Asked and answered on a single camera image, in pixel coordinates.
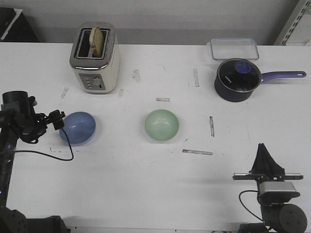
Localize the black box in corner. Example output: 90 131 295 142
0 7 39 43

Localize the dark blue saucepan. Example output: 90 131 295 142
214 71 307 102

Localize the clear plastic food container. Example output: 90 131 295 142
207 38 259 61

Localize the white slotted shelf rail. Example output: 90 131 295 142
273 0 311 46

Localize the slice of toast bread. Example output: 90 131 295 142
89 27 104 58

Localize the cream and chrome toaster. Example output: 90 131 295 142
69 22 121 94

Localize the black camera cable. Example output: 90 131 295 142
13 128 74 161
239 190 267 223

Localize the blue bowl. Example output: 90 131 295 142
63 112 96 146

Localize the glass pot lid blue knob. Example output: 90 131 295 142
217 58 261 93

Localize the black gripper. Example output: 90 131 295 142
0 91 65 143
233 143 303 206

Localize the green bowl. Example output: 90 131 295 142
144 109 179 142

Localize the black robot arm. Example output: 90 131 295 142
0 91 71 233
233 143 308 233

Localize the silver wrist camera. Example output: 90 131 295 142
259 182 300 197

